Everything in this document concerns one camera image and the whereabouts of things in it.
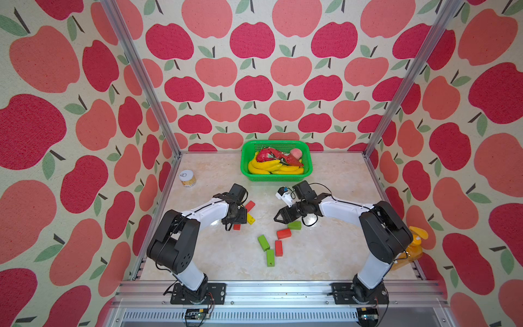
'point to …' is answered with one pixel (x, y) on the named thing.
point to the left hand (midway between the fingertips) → (241, 222)
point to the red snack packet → (269, 154)
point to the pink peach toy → (297, 152)
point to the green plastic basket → (250, 147)
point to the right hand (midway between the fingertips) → (279, 219)
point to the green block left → (263, 242)
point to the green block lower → (270, 257)
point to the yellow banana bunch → (273, 167)
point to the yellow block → (250, 219)
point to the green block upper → (295, 225)
